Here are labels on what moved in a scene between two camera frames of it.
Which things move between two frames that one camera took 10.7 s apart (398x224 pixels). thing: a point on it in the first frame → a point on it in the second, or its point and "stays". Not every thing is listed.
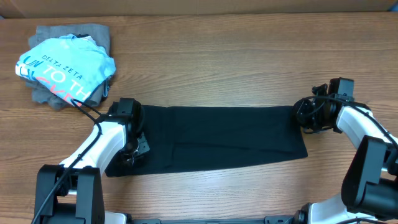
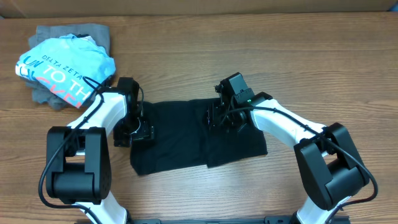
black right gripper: (305, 116) → (213, 116)
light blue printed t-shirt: (74, 68) stays
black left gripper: (143, 147) → (147, 133)
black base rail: (268, 220) stays
